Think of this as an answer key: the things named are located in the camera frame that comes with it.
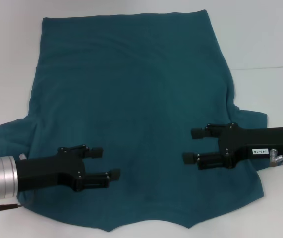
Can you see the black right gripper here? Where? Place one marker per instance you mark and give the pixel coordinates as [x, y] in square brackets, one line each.
[255, 141]

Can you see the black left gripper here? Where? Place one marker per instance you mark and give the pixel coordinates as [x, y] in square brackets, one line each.
[44, 171]

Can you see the teal blue t-shirt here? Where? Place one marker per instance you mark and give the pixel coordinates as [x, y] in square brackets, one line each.
[136, 99]

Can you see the small silver connector stub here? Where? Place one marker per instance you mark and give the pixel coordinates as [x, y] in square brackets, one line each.
[23, 156]

